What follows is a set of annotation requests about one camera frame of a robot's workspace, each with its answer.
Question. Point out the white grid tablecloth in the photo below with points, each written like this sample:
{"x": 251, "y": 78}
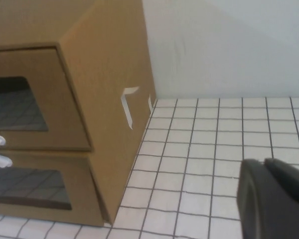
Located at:
{"x": 201, "y": 149}

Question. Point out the cardboard drawer with clear window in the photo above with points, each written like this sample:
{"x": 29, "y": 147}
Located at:
{"x": 84, "y": 189}
{"x": 64, "y": 112}

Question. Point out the cardboard lower drawer with window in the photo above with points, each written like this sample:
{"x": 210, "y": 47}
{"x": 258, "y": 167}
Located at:
{"x": 107, "y": 186}

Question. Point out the brown cardboard box shell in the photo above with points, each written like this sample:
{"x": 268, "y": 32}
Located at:
{"x": 97, "y": 62}

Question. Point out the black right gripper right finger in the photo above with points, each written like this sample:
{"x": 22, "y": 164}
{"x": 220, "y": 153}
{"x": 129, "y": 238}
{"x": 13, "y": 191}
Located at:
{"x": 291, "y": 181}

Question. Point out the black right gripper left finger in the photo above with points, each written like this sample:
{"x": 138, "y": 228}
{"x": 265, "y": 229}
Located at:
{"x": 254, "y": 199}

